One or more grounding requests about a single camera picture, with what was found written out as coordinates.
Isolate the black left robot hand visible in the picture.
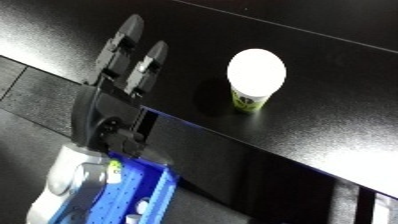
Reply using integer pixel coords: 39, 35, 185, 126
69, 13, 169, 158

